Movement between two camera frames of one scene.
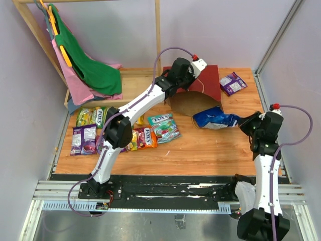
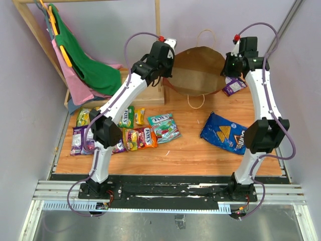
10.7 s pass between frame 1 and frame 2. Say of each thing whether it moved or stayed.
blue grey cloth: stayed
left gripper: moved
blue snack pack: moved
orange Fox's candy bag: stayed
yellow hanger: stayed
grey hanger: stayed
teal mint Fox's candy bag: stayed
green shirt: stayed
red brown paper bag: moved
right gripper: moved
